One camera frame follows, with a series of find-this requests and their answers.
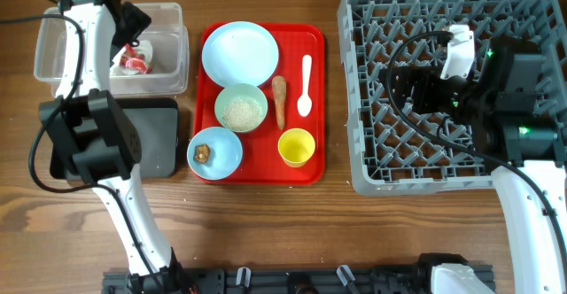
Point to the red white wrapper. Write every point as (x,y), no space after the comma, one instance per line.
(133,60)

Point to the white rice pile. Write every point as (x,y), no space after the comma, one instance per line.
(242,114)

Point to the small light blue bowl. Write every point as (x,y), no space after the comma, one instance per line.
(226,153)

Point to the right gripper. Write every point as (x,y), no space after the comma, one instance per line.
(427,78)

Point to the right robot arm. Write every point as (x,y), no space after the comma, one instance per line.
(525,153)

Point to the brown food scrap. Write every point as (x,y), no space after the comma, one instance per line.
(202,153)

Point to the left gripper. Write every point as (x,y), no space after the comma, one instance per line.
(138,20)

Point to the green bowl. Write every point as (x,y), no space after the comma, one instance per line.
(239,90)

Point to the red serving tray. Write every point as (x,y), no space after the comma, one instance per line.
(262,163)

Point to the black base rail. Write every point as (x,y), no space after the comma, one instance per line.
(391,279)

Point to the yellow cup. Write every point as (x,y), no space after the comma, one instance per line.
(296,147)

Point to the white plastic spoon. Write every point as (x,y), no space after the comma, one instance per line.
(304,103)

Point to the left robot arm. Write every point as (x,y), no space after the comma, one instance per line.
(96,141)

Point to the clear plastic bin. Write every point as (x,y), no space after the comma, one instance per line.
(169,59)

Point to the black tray bin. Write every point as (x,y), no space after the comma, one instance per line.
(156,122)

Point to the large light blue plate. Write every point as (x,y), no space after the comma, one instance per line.
(240,52)

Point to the grey dishwasher rack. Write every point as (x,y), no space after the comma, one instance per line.
(391,153)

